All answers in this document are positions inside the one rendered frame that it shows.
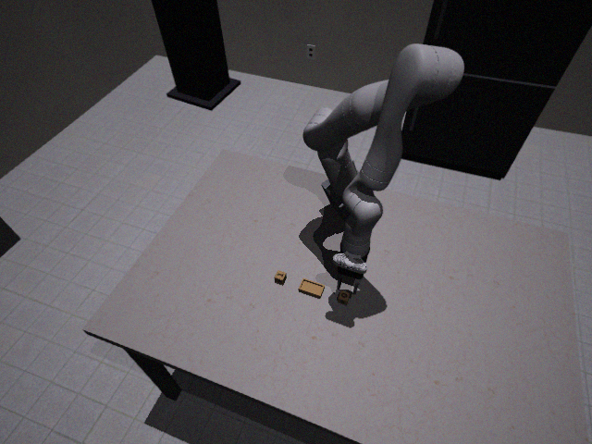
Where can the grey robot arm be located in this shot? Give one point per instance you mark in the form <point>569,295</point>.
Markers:
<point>421,72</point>

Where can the tan rectangular tray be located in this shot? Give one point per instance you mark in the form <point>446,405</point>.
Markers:
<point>311,288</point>

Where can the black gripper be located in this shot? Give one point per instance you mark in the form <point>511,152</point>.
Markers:
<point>351,262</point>

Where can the tan cube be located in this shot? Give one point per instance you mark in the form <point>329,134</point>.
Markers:
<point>280,277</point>
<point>344,297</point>

